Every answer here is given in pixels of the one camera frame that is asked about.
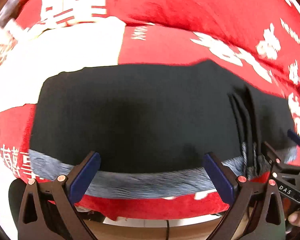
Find black pants grey lining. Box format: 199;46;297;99
29;61;296;199

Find person's right hand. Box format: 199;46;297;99
288;210;300;227

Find red blanket white characters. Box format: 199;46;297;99
0;22;300;221

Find red folded quilt white characters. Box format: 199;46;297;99
19;0;300;94

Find white bed sheet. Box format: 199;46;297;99
0;16;126;112

